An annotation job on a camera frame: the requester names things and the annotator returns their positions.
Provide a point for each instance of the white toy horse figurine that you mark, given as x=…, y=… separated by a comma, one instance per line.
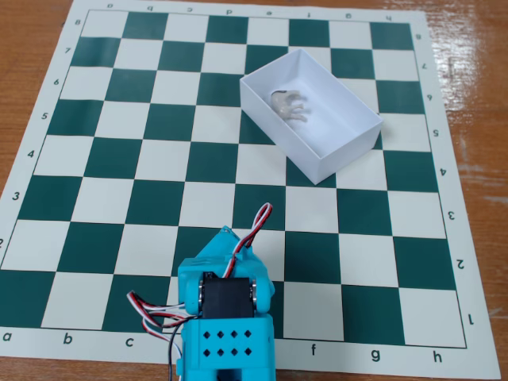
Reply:
x=285, y=105

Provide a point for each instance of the cyan gripper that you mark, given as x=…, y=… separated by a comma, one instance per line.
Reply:
x=225, y=245

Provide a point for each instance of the white rectangular cardboard box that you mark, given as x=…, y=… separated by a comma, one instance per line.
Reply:
x=341, y=131

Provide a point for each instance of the cyan robot arm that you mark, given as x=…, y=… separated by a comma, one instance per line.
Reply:
x=226, y=341

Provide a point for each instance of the green and white chessboard mat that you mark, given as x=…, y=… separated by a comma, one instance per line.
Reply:
x=119, y=198

